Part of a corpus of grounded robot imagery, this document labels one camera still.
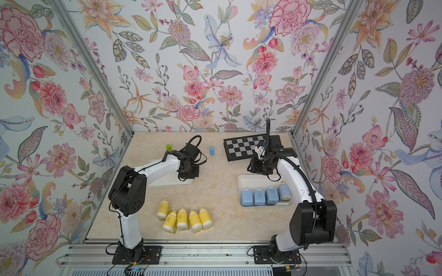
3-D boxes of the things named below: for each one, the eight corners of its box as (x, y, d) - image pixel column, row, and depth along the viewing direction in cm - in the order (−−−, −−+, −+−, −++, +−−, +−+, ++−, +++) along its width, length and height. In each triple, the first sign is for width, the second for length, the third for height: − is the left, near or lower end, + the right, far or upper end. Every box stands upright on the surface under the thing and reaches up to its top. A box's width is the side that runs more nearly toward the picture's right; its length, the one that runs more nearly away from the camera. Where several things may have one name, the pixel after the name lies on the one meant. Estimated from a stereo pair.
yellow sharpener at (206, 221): (204, 231, 82) (202, 227, 76) (198, 215, 87) (197, 209, 81) (213, 227, 83) (212, 222, 77) (207, 212, 88) (206, 206, 82)
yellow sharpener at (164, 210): (160, 221, 85) (156, 216, 79) (164, 205, 90) (160, 199, 84) (170, 221, 85) (166, 216, 79) (173, 205, 90) (169, 199, 84)
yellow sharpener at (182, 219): (178, 230, 82) (175, 225, 76) (181, 213, 87) (178, 207, 81) (188, 230, 82) (186, 225, 76) (190, 213, 87) (188, 207, 81)
